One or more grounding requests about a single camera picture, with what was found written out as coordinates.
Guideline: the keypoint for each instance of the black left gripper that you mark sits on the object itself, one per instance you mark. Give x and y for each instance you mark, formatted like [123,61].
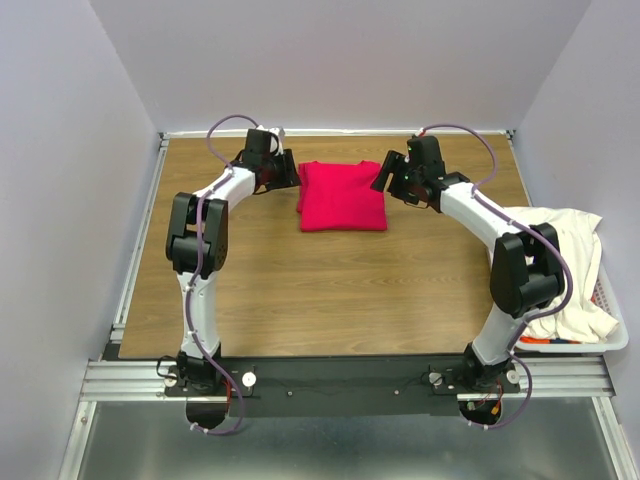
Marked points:
[289,173]

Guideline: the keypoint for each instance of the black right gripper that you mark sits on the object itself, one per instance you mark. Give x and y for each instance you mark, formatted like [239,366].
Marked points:
[393,163]

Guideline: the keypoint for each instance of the pink t-shirt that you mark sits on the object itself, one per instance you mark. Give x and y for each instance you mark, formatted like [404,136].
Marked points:
[340,197]

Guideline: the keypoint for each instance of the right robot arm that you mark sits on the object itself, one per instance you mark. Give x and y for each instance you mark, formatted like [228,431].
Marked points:
[527,272]

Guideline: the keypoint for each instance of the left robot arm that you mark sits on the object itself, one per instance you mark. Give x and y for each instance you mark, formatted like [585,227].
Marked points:
[197,247]

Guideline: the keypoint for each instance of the cream white t-shirt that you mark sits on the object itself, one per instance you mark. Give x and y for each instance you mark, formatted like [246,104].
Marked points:
[575,270]

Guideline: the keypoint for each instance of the orange garment in basket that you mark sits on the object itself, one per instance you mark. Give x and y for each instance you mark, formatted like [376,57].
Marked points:
[547,341]

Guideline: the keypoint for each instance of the white laundry basket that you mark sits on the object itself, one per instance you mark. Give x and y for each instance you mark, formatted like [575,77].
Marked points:
[610,330]

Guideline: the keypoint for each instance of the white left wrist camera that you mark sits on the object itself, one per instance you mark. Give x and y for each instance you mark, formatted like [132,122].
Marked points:
[276,142]

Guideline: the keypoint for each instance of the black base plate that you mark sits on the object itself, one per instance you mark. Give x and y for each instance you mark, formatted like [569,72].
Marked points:
[221,392]

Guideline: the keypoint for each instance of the aluminium table frame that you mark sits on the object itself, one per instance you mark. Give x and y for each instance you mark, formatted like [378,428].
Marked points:
[416,289]

